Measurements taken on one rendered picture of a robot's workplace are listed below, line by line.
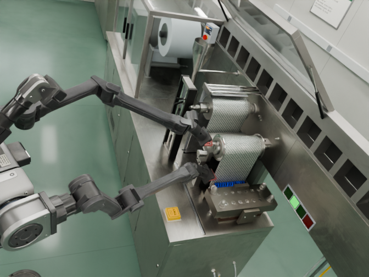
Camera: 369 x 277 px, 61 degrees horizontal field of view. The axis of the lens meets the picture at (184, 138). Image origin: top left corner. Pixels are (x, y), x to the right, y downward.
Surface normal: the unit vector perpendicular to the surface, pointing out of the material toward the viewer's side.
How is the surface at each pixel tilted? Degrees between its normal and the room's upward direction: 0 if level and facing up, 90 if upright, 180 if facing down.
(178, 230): 0
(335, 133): 90
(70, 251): 0
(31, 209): 0
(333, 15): 90
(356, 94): 90
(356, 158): 90
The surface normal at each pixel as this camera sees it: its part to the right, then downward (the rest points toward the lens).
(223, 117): 0.29, 0.69
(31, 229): 0.65, 0.60
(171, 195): 0.25, -0.75
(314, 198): -0.92, 0.02
